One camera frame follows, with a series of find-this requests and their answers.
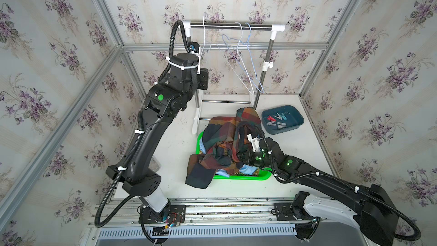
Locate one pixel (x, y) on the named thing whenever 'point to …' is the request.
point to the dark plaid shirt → (224, 138)
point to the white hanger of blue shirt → (251, 92)
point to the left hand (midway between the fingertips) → (199, 69)
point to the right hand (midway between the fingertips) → (238, 157)
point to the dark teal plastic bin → (280, 119)
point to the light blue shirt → (243, 169)
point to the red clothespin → (270, 118)
